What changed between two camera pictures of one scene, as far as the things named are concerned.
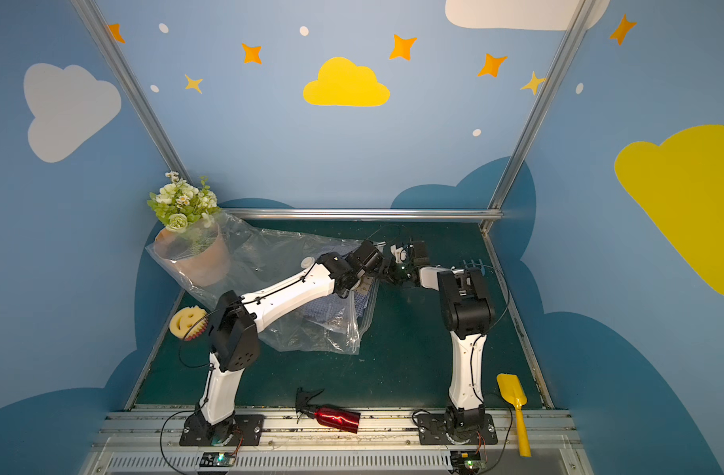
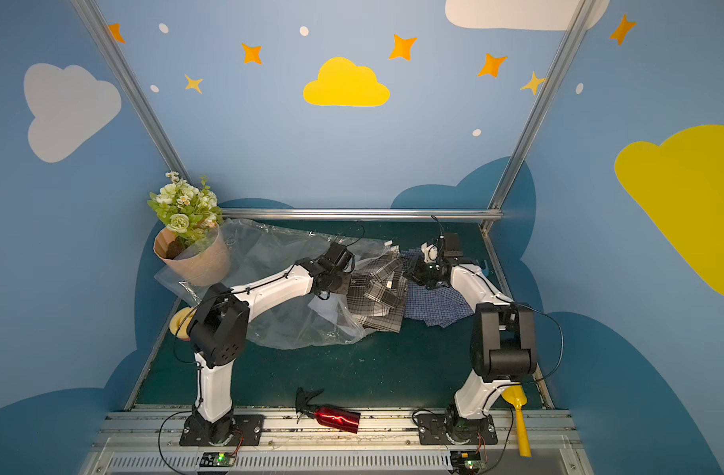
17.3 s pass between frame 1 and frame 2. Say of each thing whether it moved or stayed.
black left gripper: moved
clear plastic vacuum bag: moved
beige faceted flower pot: stayed
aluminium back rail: stayed
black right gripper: moved
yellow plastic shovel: stayed
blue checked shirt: moved
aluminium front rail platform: stayed
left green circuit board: stayed
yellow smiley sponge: stayed
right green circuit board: stayed
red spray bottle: stayed
